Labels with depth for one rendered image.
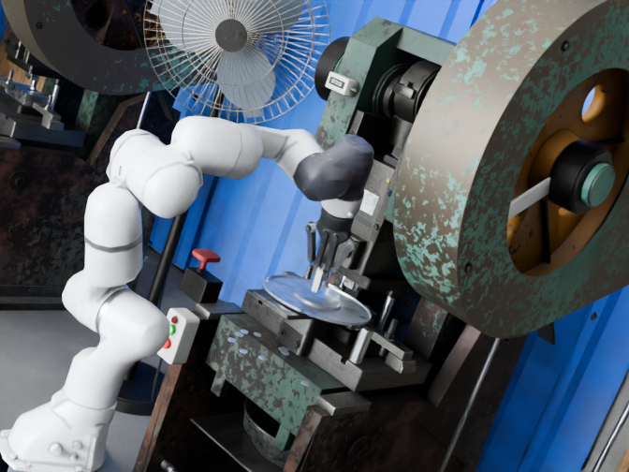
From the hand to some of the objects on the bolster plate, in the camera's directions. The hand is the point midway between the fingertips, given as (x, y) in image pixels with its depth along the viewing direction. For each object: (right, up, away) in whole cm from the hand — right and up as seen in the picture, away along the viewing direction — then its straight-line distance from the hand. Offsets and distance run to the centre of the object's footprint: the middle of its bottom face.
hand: (319, 277), depth 230 cm
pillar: (+16, -15, +30) cm, 37 cm away
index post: (+9, -21, +11) cm, 25 cm away
